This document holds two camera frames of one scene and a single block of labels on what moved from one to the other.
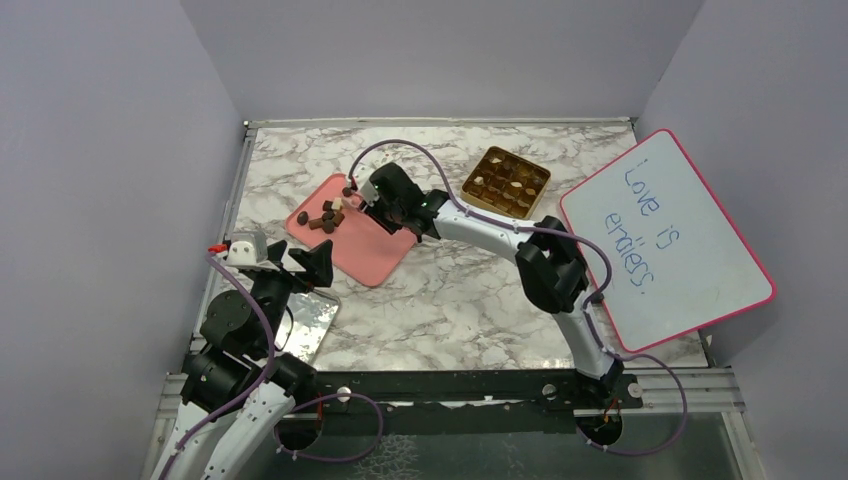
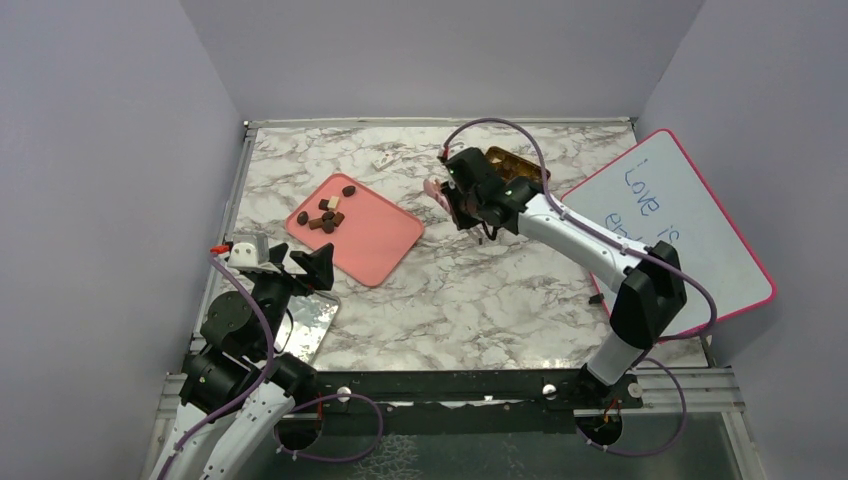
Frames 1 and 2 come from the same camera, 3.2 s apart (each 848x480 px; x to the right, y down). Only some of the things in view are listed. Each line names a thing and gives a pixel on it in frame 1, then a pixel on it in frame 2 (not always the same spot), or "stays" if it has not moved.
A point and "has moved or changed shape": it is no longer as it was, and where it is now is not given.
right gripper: (372, 212) -> (451, 191)
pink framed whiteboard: (681, 263) stays
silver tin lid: (306, 323) stays
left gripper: (317, 261) stays
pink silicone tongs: (355, 199) has moved or changed shape
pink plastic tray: (360, 244) stays
